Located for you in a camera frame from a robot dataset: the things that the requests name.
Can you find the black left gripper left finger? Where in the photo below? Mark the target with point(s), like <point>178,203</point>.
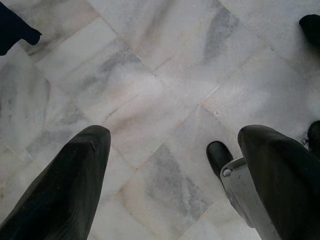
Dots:
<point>62,187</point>

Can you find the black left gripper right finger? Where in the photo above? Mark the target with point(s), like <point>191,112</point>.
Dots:
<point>287,187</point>

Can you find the black garment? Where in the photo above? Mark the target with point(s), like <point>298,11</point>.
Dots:
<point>312,30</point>

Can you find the robot left leg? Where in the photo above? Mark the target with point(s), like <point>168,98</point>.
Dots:
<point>237,190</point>

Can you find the navy garment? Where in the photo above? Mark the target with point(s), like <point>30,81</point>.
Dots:
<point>15,32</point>

